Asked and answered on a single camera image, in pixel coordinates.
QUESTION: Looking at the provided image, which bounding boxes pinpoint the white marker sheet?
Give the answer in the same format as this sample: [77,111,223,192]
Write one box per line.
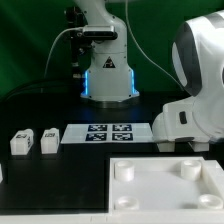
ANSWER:
[61,123,153,144]

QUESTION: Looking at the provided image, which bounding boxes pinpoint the grey camera on mount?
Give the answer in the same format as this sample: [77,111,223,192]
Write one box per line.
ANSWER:
[82,25,117,40]

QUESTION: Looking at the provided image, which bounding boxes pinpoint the white square table top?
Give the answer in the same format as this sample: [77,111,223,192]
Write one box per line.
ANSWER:
[109,157,224,212]

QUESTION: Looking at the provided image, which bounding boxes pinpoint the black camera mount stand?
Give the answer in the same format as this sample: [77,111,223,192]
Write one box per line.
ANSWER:
[64,6,90,78]

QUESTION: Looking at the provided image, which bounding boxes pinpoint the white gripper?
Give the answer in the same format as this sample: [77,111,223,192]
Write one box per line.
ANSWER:
[152,99,210,152]

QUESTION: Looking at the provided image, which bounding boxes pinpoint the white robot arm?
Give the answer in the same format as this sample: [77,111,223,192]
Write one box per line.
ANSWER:
[74,0,224,151]

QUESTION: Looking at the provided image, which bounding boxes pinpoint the black cable bundle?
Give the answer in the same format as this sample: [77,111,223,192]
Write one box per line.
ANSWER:
[0,77,84,104]

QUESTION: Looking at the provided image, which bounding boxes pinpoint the white camera cable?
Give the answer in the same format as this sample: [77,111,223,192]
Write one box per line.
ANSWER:
[43,27,84,79]

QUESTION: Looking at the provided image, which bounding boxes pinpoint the white part left edge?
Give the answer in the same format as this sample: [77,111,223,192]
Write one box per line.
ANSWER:
[0,164,3,184]

